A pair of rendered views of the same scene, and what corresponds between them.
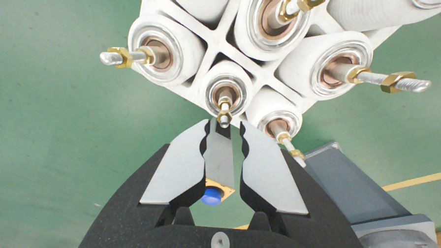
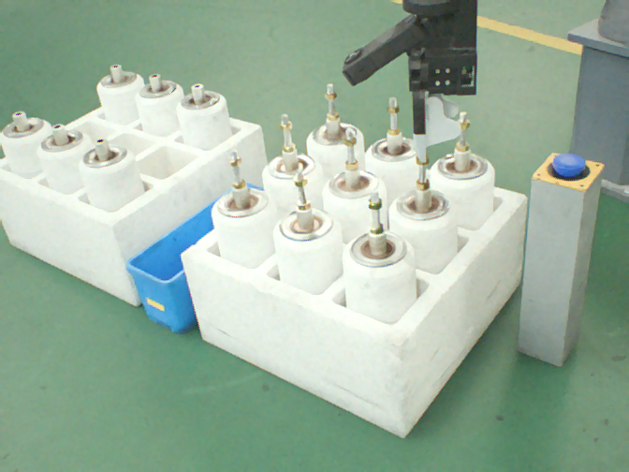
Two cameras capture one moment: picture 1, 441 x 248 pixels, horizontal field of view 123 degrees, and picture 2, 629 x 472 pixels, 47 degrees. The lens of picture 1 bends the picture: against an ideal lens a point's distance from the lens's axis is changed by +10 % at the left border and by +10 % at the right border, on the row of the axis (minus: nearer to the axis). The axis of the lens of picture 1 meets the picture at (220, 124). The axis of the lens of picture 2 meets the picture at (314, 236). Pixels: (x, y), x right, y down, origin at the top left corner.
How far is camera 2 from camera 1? 94 cm
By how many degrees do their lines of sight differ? 67
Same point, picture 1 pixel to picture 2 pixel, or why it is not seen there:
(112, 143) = not seen: outside the picture
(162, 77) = (402, 247)
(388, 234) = (615, 36)
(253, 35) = (364, 192)
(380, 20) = (359, 150)
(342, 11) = not seen: hidden behind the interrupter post
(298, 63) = (390, 178)
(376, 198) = (587, 70)
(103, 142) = not seen: outside the picture
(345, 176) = (592, 113)
